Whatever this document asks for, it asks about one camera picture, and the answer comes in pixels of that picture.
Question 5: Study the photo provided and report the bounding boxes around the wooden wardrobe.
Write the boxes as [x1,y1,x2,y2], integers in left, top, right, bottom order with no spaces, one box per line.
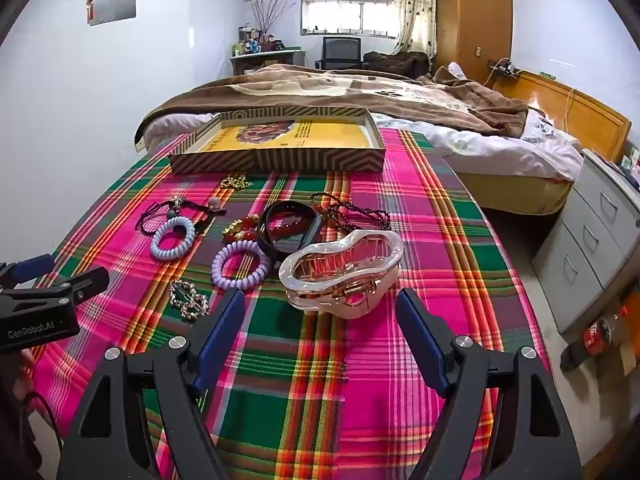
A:
[434,0,515,81]

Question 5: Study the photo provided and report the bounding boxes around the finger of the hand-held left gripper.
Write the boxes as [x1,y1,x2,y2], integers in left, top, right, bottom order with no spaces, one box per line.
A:
[0,255,54,287]
[0,267,110,307]

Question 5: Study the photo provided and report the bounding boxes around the red bead bracelet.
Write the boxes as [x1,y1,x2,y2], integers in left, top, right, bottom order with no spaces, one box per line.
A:
[270,212,312,241]

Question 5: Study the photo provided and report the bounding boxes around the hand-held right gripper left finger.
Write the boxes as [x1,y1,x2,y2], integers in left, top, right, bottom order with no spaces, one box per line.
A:
[57,287,247,480]

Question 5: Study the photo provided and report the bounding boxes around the dark bead necklace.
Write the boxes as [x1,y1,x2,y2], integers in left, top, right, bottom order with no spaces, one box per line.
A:
[310,191,392,236]

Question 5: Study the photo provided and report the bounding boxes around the light blue spiral hair tie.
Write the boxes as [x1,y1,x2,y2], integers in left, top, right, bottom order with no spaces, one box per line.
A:
[150,216,196,262]

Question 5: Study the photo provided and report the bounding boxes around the group of bottles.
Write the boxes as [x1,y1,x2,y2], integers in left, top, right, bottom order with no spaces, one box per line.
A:
[232,24,288,56]

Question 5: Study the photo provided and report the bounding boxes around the purple spiral hair tie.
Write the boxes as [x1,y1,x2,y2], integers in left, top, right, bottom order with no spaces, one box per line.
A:
[211,240,272,291]

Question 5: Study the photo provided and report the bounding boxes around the black office chair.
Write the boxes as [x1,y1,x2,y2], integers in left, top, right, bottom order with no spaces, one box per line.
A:
[316,36,365,71]

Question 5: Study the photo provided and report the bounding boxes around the amber bead bracelet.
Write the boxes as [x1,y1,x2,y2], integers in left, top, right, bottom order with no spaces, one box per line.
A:
[222,215,261,242]

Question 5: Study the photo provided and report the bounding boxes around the grey drawer cabinet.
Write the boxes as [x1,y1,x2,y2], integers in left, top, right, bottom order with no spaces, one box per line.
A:
[531,149,640,333]

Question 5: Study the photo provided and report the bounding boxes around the window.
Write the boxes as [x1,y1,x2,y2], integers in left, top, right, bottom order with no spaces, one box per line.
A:
[300,0,398,38]

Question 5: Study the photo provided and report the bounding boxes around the power strip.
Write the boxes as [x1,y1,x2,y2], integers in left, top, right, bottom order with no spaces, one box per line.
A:
[487,58,521,77]

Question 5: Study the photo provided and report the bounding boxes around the cola bottle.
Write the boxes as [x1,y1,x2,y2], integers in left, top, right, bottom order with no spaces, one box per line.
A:
[560,307,628,372]

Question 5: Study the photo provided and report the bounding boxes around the black cable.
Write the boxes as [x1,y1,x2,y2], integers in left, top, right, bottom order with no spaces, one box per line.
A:
[20,390,66,461]

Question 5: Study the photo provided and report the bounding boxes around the silver pearl hair clip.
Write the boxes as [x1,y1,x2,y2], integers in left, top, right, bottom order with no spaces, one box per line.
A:
[169,280,210,322]

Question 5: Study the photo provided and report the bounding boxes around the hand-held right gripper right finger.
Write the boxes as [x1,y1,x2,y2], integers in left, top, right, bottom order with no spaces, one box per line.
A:
[395,287,583,480]

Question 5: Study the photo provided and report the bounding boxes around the pearly white hair claw clip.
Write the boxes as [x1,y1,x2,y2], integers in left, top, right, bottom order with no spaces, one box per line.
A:
[278,230,404,321]

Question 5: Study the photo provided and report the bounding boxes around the dark wooden desk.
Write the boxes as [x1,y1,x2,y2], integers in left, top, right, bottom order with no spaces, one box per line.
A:
[230,49,308,77]

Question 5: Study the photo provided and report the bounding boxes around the vase with dried branches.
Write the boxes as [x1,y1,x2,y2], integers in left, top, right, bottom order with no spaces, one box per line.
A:
[250,0,298,52]

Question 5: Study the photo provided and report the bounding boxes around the yellow bed base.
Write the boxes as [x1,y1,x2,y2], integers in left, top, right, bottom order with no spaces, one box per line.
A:
[450,170,573,216]

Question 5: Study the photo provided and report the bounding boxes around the black cord beaded necklace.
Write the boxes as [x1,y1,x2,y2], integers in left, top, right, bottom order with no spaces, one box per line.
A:
[137,197,228,236]

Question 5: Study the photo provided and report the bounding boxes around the dark brown cloth heap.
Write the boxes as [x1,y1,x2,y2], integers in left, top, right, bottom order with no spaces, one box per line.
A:
[363,51,431,78]

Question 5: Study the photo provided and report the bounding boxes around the brown plush blanket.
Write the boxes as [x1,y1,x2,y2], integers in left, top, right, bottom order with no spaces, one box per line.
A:
[135,62,531,153]

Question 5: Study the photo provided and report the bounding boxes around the patterned curtain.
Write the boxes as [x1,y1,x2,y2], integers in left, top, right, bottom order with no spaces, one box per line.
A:
[391,0,437,56]

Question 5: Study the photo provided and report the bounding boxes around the striped cardboard tray box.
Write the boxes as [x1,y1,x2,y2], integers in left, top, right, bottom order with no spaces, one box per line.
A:
[167,107,387,176]

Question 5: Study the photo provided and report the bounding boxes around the wooden headboard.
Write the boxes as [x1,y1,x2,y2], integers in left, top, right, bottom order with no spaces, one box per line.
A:
[492,70,632,161]

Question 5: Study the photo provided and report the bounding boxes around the black wristband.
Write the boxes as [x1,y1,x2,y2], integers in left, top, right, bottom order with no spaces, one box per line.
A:
[257,201,323,263]

